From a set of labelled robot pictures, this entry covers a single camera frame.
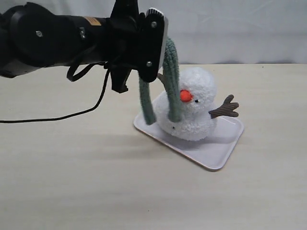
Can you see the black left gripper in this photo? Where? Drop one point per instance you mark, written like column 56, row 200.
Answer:
column 123, row 27

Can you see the green fuzzy scarf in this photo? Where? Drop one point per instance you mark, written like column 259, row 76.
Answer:
column 170, row 81

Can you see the white plush snowman toy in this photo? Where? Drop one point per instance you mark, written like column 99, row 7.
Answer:
column 198, row 113

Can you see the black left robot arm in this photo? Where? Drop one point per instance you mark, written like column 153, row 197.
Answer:
column 32, row 38

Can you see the white backdrop curtain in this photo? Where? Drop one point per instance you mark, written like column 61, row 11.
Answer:
column 236, row 31

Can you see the white rectangular tray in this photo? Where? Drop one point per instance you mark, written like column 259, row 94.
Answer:
column 210, row 153

